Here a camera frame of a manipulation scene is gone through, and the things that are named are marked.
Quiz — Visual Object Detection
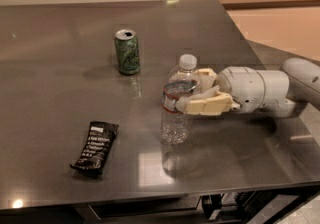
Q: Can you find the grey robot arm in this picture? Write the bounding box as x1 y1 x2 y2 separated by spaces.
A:
175 58 320 118

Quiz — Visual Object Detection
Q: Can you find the black equipment under table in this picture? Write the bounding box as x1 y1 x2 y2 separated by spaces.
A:
201 189 303 224

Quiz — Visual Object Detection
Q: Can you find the green soda can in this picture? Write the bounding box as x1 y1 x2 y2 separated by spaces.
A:
114 29 140 75

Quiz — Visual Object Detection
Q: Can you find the clear plastic water bottle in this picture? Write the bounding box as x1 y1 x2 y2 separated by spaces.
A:
161 54 202 144

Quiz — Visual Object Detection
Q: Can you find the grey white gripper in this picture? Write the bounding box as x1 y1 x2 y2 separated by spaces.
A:
175 67 265 116

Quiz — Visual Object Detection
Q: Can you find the black snack bar wrapper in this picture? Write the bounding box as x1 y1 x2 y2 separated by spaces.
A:
70 121 119 175

